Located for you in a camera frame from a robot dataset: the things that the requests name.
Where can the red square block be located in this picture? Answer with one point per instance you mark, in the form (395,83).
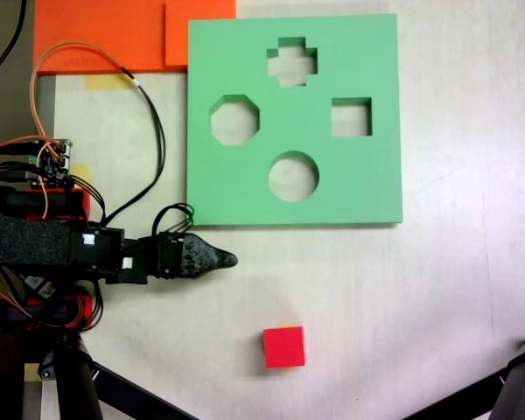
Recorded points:
(284,347)

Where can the large orange flat block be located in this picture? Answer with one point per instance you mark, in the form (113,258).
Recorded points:
(96,35)

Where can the small yellow tape piece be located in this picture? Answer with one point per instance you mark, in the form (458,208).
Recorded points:
(31,372)
(82,171)

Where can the black driver circuit board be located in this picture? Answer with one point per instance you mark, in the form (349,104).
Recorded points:
(37,283)

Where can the thin black tripod leg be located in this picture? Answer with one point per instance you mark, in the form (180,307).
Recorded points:
(464,396)
(140,396)

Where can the thick black tripod leg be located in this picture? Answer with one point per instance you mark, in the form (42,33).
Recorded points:
(76,385)
(520,385)

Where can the green shape sorter board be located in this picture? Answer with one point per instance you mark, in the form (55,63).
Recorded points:
(367,184)

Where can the wide yellow tape piece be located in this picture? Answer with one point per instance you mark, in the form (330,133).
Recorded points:
(105,81)

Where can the red printed base mount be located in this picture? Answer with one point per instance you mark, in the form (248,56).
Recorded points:
(85,203)

